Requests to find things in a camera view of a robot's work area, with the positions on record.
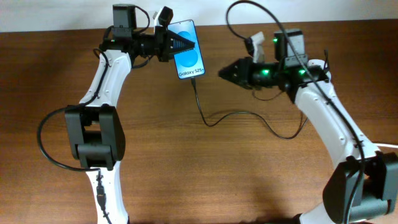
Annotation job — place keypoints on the blue Samsung Galaxy smartphone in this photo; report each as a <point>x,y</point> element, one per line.
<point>189,63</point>

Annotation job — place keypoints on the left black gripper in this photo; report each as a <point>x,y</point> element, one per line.
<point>165,40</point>

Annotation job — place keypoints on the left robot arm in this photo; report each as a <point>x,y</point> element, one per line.
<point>95,132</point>

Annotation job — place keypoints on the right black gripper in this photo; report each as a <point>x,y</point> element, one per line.
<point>242,78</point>

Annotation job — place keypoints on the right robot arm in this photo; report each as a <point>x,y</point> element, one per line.
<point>363,185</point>

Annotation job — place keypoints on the white power strip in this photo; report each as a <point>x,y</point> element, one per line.
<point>323,64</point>

